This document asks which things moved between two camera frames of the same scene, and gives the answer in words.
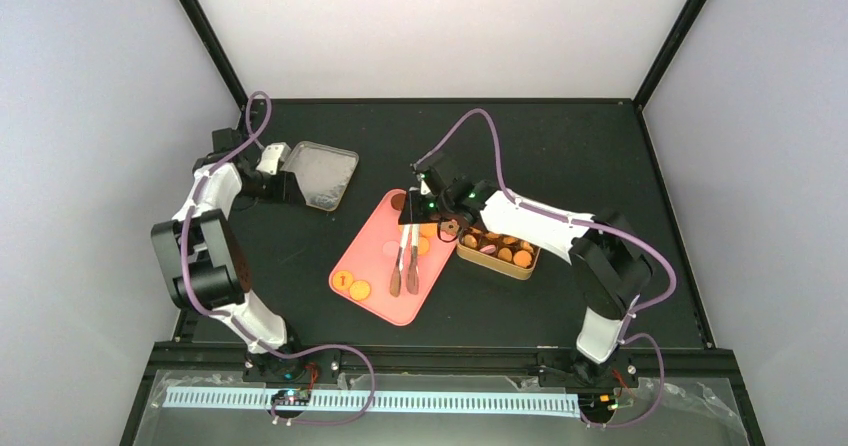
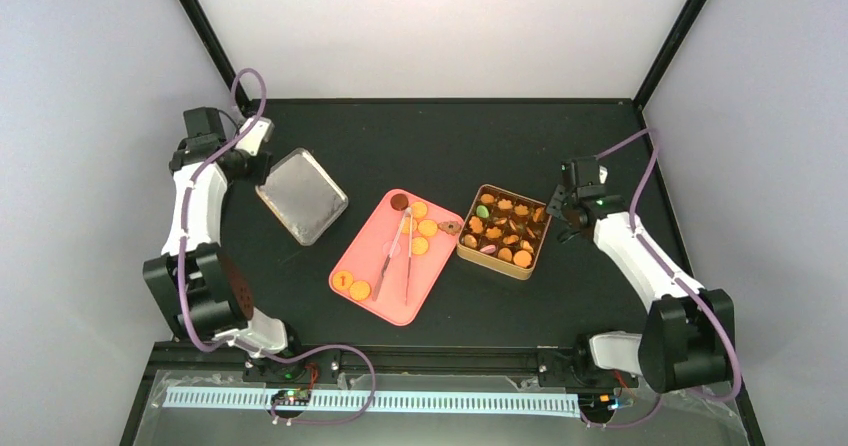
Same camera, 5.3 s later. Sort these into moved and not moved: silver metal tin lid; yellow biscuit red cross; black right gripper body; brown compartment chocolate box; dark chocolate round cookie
Moved: black right gripper body; silver metal tin lid
Not moved: brown compartment chocolate box; yellow biscuit red cross; dark chocolate round cookie
